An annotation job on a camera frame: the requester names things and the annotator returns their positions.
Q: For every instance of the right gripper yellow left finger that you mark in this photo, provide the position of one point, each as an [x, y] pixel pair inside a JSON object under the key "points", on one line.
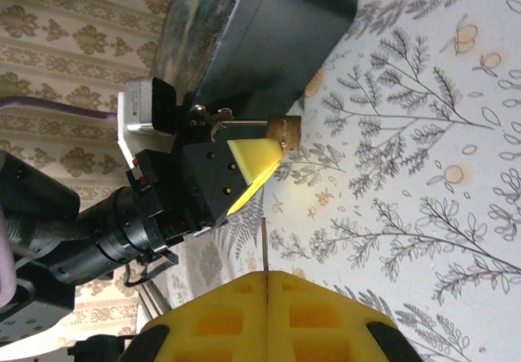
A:
{"points": [[228, 329]]}

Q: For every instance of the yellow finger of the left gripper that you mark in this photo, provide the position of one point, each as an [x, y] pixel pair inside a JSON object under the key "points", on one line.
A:
{"points": [[215, 175], [254, 193]]}

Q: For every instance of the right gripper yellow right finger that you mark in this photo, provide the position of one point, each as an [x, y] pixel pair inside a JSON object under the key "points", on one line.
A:
{"points": [[317, 329]]}

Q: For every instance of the small brass padlock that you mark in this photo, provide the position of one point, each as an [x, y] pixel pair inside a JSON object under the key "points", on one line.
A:
{"points": [[287, 132]]}

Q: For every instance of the dark starry night print box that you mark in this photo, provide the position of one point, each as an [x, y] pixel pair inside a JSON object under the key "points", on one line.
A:
{"points": [[268, 32]]}

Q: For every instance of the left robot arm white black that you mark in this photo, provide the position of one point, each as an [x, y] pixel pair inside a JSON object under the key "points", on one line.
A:
{"points": [[24, 331]]}

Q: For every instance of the floral white table mat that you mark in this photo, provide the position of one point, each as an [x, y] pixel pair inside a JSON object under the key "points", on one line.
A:
{"points": [[407, 175]]}

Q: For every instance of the aluminium left side rail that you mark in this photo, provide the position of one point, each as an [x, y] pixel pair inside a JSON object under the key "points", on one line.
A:
{"points": [[154, 301]]}

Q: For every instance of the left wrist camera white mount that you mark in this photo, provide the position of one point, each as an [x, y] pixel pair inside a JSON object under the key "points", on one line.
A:
{"points": [[138, 105]]}

